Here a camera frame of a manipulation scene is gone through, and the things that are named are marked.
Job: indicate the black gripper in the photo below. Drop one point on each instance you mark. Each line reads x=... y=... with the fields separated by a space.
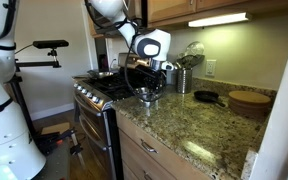
x=152 y=76

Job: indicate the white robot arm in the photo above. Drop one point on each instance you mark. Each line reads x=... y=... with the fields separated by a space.
x=4 y=133

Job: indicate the small perforated steel utensil holder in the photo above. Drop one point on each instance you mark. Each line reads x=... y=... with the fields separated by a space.
x=184 y=81

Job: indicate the metal serving utensil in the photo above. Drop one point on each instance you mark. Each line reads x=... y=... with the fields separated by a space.
x=190 y=61

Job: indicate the black cast iron skillet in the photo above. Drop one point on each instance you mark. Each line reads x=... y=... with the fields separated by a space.
x=206 y=96

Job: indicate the silver frying pan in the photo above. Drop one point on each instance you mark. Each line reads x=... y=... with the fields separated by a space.
x=100 y=74

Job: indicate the stainless steel gas stove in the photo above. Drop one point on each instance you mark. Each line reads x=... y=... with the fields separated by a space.
x=94 y=110

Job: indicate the lower drawer cabinet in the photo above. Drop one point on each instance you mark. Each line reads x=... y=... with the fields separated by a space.
x=134 y=160

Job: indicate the wooden upper kitchen cabinets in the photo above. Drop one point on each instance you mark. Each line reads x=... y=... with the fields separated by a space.
x=170 y=8

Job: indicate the under-cabinet strip light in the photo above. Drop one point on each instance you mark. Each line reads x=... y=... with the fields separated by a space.
x=219 y=19

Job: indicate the round wooden board stack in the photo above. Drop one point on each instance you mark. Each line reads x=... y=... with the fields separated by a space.
x=249 y=100

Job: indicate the flat cardboard piece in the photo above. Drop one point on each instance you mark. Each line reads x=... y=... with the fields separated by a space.
x=55 y=128

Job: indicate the black clamp with red grip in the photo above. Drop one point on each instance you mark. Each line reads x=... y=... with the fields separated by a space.
x=55 y=138

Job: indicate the robot mounting table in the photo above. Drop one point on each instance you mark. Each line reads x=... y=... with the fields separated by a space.
x=54 y=163

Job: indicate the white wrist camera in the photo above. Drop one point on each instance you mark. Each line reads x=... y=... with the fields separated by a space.
x=167 y=65

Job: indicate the white wall outlet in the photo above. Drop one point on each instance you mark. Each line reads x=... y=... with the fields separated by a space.
x=210 y=67

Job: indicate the black stereo camera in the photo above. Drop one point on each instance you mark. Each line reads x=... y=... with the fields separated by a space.
x=50 y=44

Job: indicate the black camera stand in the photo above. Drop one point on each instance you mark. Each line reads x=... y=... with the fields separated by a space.
x=34 y=63

